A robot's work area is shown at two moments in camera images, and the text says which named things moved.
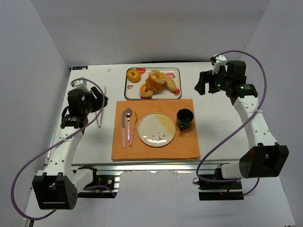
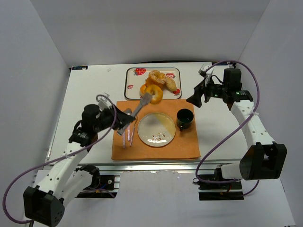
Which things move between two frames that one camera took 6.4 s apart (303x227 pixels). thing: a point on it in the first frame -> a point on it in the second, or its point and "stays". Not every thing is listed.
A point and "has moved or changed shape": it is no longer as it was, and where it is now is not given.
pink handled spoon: (128, 112) stays
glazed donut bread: (133, 75) -> (159, 93)
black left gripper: (93, 99) -> (114, 117)
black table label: (79, 67) stays
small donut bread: (144, 94) stays
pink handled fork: (133, 130) stays
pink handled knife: (123, 126) stays
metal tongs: (103, 107) has moved or changed shape
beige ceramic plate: (156, 129) stays
